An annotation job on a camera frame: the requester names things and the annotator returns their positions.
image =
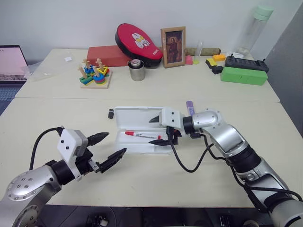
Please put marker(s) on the long green foam block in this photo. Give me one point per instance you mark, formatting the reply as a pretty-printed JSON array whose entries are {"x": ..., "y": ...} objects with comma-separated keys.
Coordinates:
[{"x": 243, "y": 76}]

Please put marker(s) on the yellow and black sponge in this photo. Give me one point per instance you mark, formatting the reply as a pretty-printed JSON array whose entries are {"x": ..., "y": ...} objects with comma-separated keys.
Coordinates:
[{"x": 211, "y": 62}]

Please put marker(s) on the wooden colourful stacking toy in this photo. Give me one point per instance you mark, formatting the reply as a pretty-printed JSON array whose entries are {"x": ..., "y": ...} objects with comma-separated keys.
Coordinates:
[{"x": 95, "y": 79}]

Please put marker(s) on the small black foam block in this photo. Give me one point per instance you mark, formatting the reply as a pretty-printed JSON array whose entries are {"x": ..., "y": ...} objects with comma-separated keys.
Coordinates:
[{"x": 217, "y": 70}]

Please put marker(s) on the white crumpled tissue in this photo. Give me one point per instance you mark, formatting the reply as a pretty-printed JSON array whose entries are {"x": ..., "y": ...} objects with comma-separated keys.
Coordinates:
[{"x": 236, "y": 54}]

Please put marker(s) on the red and black punching pad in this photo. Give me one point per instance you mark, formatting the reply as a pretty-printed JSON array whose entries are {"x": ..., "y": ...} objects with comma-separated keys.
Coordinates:
[{"x": 135, "y": 40}]

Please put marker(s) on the black remote controller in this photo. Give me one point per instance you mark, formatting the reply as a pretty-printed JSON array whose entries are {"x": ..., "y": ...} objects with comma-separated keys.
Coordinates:
[{"x": 246, "y": 63}]

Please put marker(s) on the grey partition panel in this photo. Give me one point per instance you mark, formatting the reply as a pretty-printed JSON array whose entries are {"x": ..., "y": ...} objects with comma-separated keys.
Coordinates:
[{"x": 286, "y": 78}]

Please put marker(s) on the clear plastic tube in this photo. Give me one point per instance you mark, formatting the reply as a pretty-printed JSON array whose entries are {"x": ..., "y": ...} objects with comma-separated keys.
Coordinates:
[{"x": 199, "y": 50}]

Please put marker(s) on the red rectangular block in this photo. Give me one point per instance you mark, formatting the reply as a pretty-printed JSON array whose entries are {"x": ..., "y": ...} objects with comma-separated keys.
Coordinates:
[{"x": 104, "y": 56}]

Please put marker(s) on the small black cap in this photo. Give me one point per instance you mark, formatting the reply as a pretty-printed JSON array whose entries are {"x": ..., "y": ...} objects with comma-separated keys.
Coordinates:
[{"x": 111, "y": 114}]

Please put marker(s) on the clear plastic bag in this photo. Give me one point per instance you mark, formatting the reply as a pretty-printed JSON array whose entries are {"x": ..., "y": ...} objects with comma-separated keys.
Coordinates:
[{"x": 47, "y": 68}]

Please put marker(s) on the white marker with red cap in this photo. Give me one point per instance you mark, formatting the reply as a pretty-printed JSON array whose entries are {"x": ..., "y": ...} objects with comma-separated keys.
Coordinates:
[{"x": 144, "y": 136}]

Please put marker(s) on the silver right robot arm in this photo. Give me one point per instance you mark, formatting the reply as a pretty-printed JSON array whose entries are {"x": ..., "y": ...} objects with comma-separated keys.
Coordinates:
[{"x": 227, "y": 134}]

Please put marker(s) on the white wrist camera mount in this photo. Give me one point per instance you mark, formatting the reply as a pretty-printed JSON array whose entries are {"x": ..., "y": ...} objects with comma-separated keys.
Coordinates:
[
  {"x": 68, "y": 139},
  {"x": 171, "y": 117}
]

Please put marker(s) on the clear bottle with green lid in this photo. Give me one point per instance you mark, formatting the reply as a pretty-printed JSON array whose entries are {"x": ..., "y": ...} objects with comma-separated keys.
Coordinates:
[{"x": 253, "y": 30}]

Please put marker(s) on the yellow-green small block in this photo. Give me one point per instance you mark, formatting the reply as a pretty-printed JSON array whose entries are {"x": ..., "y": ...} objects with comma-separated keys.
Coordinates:
[{"x": 196, "y": 62}]

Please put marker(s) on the purple marker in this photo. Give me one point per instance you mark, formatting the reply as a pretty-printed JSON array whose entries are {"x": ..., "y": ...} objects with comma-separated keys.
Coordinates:
[{"x": 190, "y": 107}]

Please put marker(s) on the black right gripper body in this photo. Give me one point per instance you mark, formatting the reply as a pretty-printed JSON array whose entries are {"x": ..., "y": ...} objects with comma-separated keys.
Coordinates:
[{"x": 172, "y": 136}]

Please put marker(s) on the open laptop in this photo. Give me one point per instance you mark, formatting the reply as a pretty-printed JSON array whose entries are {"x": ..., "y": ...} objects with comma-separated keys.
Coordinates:
[{"x": 10, "y": 63}]

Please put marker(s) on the pink foam block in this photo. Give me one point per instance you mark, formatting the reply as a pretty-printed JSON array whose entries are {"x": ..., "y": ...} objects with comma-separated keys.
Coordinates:
[{"x": 189, "y": 60}]

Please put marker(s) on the wooden framed portrait picture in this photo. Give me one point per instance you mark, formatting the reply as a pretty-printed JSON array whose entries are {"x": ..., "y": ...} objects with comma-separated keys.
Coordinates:
[{"x": 173, "y": 46}]

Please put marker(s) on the white plastic pencil case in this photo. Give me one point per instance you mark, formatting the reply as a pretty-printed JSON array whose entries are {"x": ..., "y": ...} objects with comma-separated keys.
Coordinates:
[{"x": 135, "y": 117}]

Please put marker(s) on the stainless steel cup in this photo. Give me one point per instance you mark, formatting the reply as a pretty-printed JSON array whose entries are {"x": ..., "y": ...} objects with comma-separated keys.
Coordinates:
[{"x": 137, "y": 73}]

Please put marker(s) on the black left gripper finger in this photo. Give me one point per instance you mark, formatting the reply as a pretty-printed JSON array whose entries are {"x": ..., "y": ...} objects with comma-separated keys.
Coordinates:
[
  {"x": 112, "y": 159},
  {"x": 98, "y": 137}
]

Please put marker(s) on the brown rolled bamboo stick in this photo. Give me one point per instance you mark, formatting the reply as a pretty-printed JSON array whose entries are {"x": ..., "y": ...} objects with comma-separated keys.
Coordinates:
[{"x": 210, "y": 50}]

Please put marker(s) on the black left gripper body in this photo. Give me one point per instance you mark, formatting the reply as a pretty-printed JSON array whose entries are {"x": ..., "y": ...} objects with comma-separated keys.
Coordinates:
[{"x": 84, "y": 164}]

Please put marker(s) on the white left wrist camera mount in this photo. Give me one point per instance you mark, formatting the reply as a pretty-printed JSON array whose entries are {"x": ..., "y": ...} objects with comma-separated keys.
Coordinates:
[{"x": 68, "y": 139}]

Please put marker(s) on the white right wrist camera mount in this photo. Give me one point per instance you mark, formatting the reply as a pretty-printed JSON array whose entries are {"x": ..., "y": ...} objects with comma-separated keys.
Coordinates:
[{"x": 171, "y": 117}]

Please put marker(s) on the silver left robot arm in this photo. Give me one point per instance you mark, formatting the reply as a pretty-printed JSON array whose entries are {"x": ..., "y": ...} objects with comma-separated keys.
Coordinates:
[{"x": 26, "y": 189}]

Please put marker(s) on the orange foam block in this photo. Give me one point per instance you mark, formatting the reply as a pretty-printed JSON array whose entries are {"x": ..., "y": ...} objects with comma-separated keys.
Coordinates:
[{"x": 219, "y": 57}]

